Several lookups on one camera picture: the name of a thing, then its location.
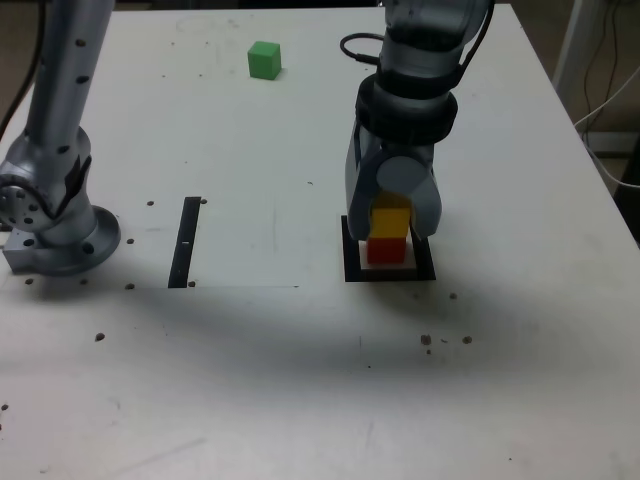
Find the black tape square outline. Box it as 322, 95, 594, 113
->
340, 214, 437, 284

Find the white cable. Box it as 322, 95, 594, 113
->
573, 67, 640, 189

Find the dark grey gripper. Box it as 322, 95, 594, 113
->
344, 123, 444, 243

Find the green cube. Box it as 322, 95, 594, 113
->
247, 40, 283, 81

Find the black tape strip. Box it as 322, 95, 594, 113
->
167, 196, 202, 290

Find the yellow cube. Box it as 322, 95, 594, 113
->
369, 192, 414, 240

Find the white table leg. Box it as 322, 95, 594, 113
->
552, 0, 609, 109

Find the red cube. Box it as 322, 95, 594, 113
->
366, 234, 407, 265

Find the thin black cable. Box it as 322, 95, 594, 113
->
583, 0, 626, 119

